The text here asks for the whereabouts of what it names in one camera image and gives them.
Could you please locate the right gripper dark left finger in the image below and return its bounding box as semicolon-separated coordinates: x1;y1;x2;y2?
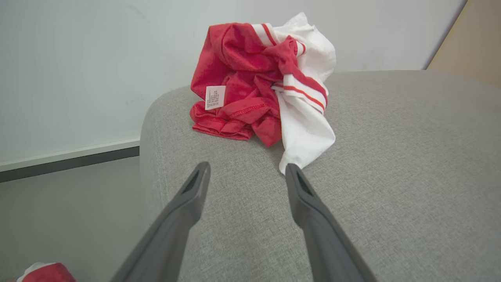
110;162;211;282

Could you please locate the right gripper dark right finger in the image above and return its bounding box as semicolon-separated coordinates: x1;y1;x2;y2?
285;163;378;282

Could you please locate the red white jersey with label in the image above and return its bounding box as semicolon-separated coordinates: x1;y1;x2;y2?
190;12;337;175

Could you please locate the grey fabric sofa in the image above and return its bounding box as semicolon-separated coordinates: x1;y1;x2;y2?
139;70;501;282

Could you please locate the red garment with white band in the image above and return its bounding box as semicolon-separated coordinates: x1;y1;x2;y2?
16;262;77;282

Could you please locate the beige wooden panel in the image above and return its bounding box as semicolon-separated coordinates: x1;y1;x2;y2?
427;0;501;89

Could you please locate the white and black wall baseboard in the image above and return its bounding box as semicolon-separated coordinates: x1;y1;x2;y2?
0;137;141;183

